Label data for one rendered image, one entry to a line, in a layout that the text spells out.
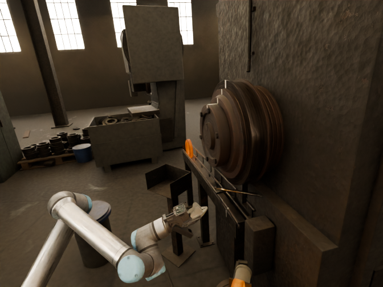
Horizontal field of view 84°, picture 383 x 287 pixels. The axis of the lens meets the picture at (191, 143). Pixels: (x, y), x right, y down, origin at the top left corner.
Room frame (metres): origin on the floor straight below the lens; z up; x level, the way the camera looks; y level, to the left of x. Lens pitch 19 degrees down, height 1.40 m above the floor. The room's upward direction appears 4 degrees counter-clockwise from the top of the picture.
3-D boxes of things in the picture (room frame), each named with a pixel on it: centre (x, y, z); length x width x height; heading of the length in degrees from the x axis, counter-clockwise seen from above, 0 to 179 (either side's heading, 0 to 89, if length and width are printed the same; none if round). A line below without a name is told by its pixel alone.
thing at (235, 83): (0.93, -0.19, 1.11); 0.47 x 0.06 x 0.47; 13
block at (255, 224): (0.71, -0.26, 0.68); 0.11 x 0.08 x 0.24; 103
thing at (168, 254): (1.37, 0.18, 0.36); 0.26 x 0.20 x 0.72; 48
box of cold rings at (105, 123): (3.47, 1.07, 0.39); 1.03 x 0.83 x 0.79; 107
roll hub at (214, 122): (0.91, -0.10, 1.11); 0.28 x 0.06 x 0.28; 13
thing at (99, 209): (1.39, 0.82, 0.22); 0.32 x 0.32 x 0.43
